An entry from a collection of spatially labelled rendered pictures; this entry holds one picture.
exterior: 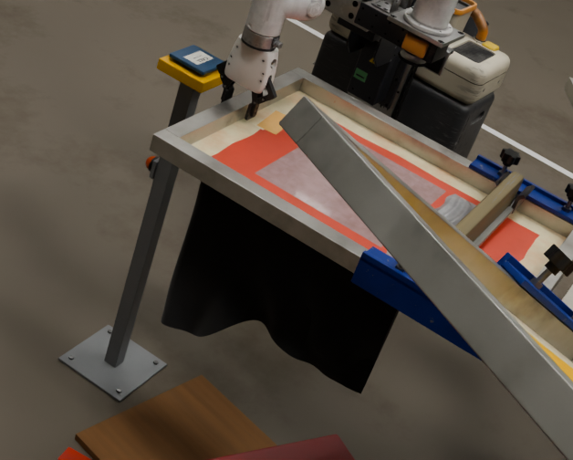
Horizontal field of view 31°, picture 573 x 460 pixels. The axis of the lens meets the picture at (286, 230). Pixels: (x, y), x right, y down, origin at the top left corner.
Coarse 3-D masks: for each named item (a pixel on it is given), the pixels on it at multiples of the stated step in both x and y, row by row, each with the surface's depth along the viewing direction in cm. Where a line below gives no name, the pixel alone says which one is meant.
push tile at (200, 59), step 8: (184, 48) 244; (192, 48) 245; (200, 48) 246; (176, 56) 239; (184, 56) 240; (192, 56) 242; (200, 56) 243; (208, 56) 244; (184, 64) 238; (192, 64) 238; (200, 64) 239; (208, 64) 241; (216, 64) 242; (200, 72) 237; (208, 72) 239
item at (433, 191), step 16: (288, 144) 224; (368, 144) 235; (384, 160) 231; (400, 160) 233; (400, 176) 227; (416, 176) 229; (432, 176) 232; (416, 192) 223; (432, 192) 226; (448, 192) 228; (512, 224) 225; (496, 240) 217; (512, 240) 219; (528, 240) 221; (496, 256) 211
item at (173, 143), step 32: (320, 96) 245; (192, 128) 209; (384, 128) 240; (192, 160) 201; (448, 160) 234; (224, 192) 199; (256, 192) 197; (288, 224) 194; (320, 224) 194; (544, 224) 228; (352, 256) 190
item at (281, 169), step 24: (240, 144) 217; (264, 144) 220; (240, 168) 209; (264, 168) 212; (288, 168) 215; (312, 168) 218; (288, 192) 207; (312, 192) 210; (336, 192) 213; (336, 216) 205; (360, 240) 201
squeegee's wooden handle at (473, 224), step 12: (504, 180) 217; (516, 180) 218; (492, 192) 211; (504, 192) 212; (516, 192) 222; (480, 204) 204; (492, 204) 206; (504, 204) 215; (468, 216) 199; (480, 216) 200; (492, 216) 209; (468, 228) 195; (480, 228) 204
